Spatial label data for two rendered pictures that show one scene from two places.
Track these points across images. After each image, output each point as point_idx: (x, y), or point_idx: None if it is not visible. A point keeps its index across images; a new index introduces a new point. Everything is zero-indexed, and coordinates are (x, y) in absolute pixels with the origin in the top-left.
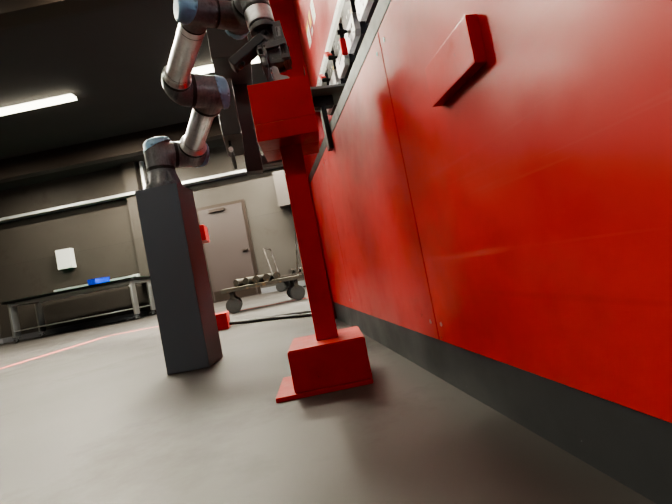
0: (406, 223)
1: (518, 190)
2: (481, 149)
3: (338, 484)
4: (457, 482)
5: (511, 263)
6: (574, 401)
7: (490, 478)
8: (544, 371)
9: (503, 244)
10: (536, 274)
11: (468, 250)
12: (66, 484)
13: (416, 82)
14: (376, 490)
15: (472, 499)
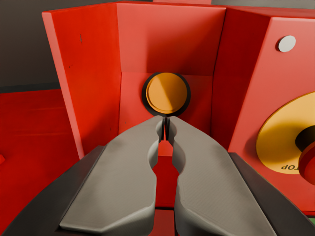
0: None
1: (1, 122)
2: (3, 135)
3: (48, 10)
4: (45, 49)
5: (32, 106)
6: (41, 89)
7: (46, 58)
8: (47, 90)
9: (30, 110)
10: (22, 106)
11: (58, 108)
12: None
13: (14, 186)
14: (42, 23)
15: (36, 49)
